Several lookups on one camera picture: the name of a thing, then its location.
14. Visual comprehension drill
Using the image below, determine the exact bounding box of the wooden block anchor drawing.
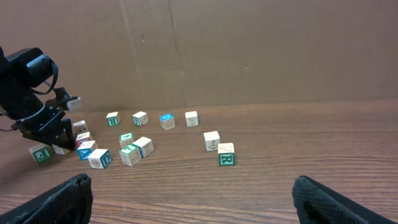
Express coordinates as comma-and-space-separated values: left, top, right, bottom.
133, 137, 154, 158

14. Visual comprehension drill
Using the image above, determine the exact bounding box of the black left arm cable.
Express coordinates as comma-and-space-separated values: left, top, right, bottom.
30, 60, 60, 96

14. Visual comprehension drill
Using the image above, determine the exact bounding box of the plain wooden block centre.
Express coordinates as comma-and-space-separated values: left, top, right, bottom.
88, 149, 112, 169

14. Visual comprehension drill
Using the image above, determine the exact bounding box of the wooden block green R side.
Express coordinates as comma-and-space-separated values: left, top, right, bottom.
218, 142, 236, 166

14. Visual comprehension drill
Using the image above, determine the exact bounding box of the wooden block animal drawing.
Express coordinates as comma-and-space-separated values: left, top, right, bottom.
185, 111, 199, 127

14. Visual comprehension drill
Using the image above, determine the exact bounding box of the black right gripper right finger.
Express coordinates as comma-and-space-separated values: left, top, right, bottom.
292, 175, 397, 224

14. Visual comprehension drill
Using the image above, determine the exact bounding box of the wooden block green side left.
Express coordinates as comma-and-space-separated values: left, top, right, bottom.
29, 144, 52, 163

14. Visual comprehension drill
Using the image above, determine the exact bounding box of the wooden block turtle drawing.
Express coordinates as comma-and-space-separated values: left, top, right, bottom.
52, 144, 70, 155

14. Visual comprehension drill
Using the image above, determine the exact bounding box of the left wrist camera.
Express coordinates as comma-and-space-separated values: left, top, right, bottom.
45, 87, 81, 111

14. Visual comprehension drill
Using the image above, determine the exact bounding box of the blue top wooden block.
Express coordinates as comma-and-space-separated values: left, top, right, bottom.
159, 113, 175, 130

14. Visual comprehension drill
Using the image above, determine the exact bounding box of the wooden block blue side right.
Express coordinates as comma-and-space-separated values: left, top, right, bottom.
203, 131, 220, 152

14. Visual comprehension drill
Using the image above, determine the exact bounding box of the wooden block blue side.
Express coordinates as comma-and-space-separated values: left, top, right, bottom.
203, 131, 220, 152
77, 141, 98, 160

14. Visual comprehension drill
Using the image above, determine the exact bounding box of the wooden block green side top row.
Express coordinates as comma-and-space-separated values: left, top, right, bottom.
132, 111, 149, 126

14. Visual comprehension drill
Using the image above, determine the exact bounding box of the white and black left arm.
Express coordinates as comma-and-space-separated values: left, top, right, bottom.
1, 47, 77, 150

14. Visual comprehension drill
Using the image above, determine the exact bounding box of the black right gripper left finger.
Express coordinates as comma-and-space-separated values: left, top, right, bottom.
1, 174, 93, 224

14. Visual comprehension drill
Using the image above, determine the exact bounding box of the green top block number seven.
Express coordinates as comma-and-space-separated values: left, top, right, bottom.
119, 144, 142, 166

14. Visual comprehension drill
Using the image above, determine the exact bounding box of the wooden block red side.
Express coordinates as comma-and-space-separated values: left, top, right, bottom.
76, 132, 93, 147

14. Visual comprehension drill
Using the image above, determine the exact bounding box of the wooden block green H side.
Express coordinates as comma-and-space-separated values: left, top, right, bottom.
106, 111, 120, 126

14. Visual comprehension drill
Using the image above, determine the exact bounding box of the plain wooden block far left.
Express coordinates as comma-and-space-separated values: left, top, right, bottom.
73, 120, 88, 134

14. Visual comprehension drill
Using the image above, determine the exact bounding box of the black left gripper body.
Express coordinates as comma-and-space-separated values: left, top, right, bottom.
14, 105, 76, 150

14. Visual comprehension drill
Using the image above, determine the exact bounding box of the plain wooden block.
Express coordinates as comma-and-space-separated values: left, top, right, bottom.
73, 120, 88, 134
88, 149, 112, 169

